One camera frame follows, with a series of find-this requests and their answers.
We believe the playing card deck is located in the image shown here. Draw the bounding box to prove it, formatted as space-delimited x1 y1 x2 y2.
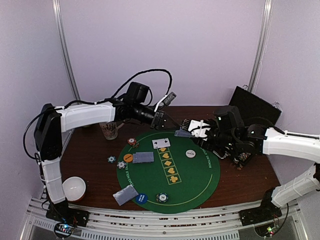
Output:
174 129 192 138

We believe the poker chip stack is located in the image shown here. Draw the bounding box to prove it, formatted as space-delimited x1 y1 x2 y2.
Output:
127 137 139 148
156 192 169 203

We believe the teal chip off mat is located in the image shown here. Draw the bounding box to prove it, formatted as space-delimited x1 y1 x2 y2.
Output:
107 155 117 163

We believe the poker chip stack front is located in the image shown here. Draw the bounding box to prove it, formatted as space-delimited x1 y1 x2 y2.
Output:
156 192 169 203

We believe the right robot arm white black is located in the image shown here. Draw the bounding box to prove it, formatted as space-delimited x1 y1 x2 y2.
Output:
181 117 320 221

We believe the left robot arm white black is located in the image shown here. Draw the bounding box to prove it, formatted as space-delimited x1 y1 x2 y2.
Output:
33 98 168 222

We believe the white dealer button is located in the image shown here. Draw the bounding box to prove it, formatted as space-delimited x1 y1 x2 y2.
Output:
185 149 196 159

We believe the orange big blind button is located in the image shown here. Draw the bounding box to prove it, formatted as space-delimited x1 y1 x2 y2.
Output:
123 153 134 163

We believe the decorated ceramic mug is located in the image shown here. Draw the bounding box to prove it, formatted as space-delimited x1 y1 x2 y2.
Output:
99 122 124 141

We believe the black poker chip case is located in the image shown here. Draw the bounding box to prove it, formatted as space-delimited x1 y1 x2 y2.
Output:
223 85 283 171

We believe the round green poker mat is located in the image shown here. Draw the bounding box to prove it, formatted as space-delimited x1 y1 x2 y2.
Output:
116 131 221 214

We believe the blue small blind button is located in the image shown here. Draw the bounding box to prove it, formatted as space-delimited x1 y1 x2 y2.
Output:
135 193 148 205

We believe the white bowl red outside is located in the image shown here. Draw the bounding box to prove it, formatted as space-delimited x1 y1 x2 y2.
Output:
62 176 87 202

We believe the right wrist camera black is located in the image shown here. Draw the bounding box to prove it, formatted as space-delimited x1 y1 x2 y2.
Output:
213 105 245 132

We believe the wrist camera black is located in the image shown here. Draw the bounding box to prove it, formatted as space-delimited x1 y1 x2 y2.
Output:
213 105 245 132
123 82 150 105

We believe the chrome case handle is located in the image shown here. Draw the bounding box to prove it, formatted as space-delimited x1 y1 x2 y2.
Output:
212 150 230 160

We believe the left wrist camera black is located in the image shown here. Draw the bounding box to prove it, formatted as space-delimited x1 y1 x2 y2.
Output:
123 82 150 105

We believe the left black cable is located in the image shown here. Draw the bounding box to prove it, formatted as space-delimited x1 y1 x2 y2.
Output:
23 68 174 161

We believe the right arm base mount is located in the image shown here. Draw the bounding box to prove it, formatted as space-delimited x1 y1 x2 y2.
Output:
239 206 282 226

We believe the aluminium rail frame front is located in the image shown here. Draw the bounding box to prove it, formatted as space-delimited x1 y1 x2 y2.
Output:
26 196 301 240

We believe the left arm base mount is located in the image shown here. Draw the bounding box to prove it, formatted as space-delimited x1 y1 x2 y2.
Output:
45 201 90 227

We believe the right aluminium post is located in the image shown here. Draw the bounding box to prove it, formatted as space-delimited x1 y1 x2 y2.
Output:
247 0 274 93

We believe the aluminium post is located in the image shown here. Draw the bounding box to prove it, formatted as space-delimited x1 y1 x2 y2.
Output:
247 0 274 93
52 0 80 100

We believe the left aluminium post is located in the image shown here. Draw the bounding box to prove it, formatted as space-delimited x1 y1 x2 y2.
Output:
52 0 80 100

